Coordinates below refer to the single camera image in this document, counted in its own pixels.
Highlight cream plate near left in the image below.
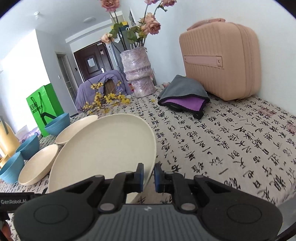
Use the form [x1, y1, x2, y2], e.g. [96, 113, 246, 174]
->
[18, 144, 59, 186]

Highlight yellow thermos jug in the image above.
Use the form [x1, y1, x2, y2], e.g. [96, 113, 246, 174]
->
[1, 116, 20, 168]

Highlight cream plate far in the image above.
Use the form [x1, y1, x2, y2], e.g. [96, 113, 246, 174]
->
[55, 115, 98, 146]

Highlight grey purple folded cloth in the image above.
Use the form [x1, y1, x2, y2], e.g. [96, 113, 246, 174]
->
[158, 75, 210, 120]

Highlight purple jacket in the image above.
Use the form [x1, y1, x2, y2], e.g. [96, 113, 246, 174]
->
[75, 70, 132, 113]

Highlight yellow flower branch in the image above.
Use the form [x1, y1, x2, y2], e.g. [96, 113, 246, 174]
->
[80, 79, 130, 114]

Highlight pink wrapped vase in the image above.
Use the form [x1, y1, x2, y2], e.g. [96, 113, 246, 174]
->
[120, 47, 156, 98]

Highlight dark brown door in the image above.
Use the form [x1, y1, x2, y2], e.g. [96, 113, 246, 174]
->
[74, 41, 114, 82]

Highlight blue bowl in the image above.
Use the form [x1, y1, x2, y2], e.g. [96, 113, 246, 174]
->
[0, 152, 25, 184]
[45, 113, 70, 136]
[16, 135, 40, 160]

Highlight pink ribbed suitcase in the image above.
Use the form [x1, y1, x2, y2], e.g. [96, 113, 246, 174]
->
[179, 18, 261, 101]

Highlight large cream plate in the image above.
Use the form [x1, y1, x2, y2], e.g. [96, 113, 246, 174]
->
[48, 113, 157, 193]

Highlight green paper bag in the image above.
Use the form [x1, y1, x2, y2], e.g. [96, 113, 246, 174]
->
[26, 84, 64, 137]

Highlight purple tissue pack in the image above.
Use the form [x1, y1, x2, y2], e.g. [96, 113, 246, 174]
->
[19, 127, 41, 143]

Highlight calligraphy print tablecloth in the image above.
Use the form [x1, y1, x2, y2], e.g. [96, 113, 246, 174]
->
[0, 83, 296, 214]

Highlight dried pink roses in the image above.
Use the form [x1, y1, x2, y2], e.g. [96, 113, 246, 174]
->
[100, 0, 177, 50]

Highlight wooden chair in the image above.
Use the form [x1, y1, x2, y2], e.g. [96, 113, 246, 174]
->
[103, 79, 118, 95]

